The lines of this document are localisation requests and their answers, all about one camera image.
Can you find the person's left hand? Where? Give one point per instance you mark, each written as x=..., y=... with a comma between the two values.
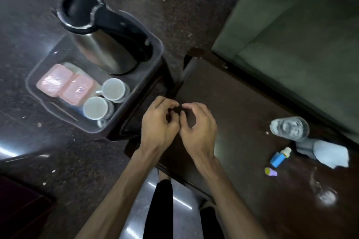
x=157, y=129

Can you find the person's right hand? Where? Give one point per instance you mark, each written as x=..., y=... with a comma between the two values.
x=202, y=138

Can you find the white mug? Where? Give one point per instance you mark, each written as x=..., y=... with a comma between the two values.
x=95, y=108
x=113, y=89

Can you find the small purple yellow cap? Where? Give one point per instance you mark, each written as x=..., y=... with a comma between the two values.
x=270, y=172

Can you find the small blue bottle white cap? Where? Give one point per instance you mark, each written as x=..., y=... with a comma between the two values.
x=277, y=159

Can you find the clear drinking glass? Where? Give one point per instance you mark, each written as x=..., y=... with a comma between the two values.
x=290, y=128

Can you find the pink box with blue label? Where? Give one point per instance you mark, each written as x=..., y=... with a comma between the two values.
x=77, y=90

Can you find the steel kettle with black lid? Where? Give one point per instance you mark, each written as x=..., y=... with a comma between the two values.
x=103, y=48

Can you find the pink plastic box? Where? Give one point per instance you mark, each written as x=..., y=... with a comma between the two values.
x=54, y=79

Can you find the grey perforated plastic tray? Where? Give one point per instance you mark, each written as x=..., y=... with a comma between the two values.
x=47, y=59

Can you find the person's left forearm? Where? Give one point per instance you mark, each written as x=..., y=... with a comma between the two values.
x=117, y=199

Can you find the person's right forearm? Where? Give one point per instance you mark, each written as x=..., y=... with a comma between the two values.
x=232, y=202

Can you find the person's left foot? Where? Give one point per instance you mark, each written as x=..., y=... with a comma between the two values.
x=164, y=175

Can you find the dark wooden coffee table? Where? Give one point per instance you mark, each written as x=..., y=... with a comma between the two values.
x=246, y=101

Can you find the person's black trousers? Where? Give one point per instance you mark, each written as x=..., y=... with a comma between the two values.
x=160, y=210

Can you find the small dark wooden side table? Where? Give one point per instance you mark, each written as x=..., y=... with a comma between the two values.
x=148, y=84

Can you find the black mesh holder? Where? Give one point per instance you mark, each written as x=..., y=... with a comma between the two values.
x=305, y=147

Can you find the white tissue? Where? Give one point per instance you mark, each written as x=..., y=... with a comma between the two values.
x=332, y=153

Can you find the green fabric armchair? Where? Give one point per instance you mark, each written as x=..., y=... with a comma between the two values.
x=294, y=37

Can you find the dark wooden furniture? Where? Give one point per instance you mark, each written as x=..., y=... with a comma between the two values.
x=19, y=210

